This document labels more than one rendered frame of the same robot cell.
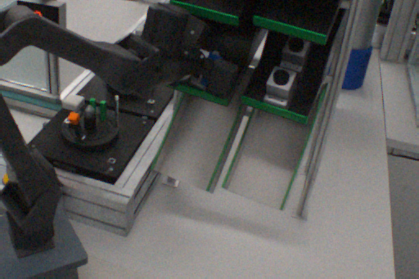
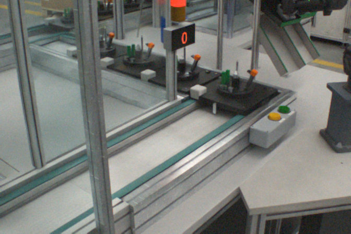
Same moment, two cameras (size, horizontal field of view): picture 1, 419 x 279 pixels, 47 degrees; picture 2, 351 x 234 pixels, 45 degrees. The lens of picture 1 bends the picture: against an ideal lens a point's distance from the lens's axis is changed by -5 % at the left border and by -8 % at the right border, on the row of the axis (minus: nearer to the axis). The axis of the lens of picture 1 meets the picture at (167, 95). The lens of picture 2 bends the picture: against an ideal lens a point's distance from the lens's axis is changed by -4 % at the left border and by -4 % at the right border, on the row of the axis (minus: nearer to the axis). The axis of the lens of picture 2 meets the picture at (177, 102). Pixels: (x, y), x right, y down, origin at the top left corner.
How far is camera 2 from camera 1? 1.76 m
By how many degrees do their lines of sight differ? 59
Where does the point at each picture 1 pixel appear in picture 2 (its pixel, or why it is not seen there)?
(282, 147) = (293, 38)
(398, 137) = (237, 44)
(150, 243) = (299, 109)
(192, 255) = (309, 102)
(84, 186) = (281, 99)
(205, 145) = (281, 53)
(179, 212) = not seen: hidden behind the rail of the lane
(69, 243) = not seen: outside the picture
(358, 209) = not seen: hidden behind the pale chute
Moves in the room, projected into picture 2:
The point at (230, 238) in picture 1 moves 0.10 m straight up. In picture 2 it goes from (299, 92) to (301, 71)
